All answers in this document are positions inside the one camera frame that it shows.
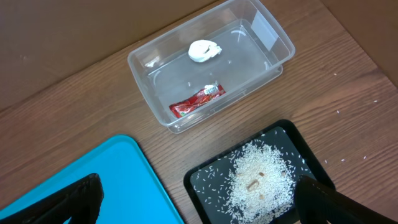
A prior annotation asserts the spilled rice pile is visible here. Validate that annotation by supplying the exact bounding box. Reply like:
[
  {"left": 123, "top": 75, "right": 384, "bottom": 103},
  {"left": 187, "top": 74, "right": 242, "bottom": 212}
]
[{"left": 192, "top": 129, "right": 315, "bottom": 224}]

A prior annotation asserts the teal plastic serving tray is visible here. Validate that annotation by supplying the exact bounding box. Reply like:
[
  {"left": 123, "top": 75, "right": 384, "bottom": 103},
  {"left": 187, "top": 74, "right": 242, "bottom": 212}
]
[{"left": 1, "top": 135, "right": 183, "bottom": 223}]

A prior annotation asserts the black rectangular tray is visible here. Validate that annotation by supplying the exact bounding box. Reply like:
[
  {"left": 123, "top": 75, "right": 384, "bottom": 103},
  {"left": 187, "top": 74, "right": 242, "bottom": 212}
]
[{"left": 183, "top": 119, "right": 335, "bottom": 223}]

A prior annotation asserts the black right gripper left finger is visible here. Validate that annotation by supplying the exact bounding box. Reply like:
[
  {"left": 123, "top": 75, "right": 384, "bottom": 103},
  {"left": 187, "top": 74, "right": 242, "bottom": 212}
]
[{"left": 1, "top": 173, "right": 104, "bottom": 224}]

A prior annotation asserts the red snack wrapper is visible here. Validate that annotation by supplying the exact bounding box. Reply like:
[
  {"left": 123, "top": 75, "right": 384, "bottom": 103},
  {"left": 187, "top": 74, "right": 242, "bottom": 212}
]
[{"left": 169, "top": 82, "right": 226, "bottom": 118}]

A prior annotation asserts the white tissue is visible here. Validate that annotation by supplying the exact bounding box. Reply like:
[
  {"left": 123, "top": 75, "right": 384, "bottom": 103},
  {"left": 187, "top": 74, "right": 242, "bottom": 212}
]
[{"left": 188, "top": 40, "right": 222, "bottom": 63}]

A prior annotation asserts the clear plastic storage bin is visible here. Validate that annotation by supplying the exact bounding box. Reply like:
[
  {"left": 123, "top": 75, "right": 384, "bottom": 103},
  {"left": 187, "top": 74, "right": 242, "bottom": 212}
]
[{"left": 127, "top": 1, "right": 295, "bottom": 133}]

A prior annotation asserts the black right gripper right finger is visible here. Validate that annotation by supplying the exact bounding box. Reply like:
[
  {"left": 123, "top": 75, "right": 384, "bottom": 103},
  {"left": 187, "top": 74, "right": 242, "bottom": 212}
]
[{"left": 294, "top": 175, "right": 397, "bottom": 224}]

